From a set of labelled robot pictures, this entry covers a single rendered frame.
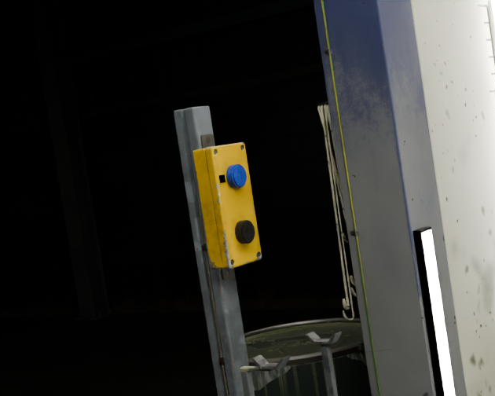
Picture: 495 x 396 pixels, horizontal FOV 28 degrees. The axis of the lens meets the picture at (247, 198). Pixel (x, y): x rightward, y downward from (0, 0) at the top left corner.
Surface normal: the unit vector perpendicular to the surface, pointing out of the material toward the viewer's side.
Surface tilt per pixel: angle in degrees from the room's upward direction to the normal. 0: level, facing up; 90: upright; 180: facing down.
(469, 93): 90
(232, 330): 90
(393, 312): 90
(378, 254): 90
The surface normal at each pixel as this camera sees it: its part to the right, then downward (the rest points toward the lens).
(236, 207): 0.80, -0.09
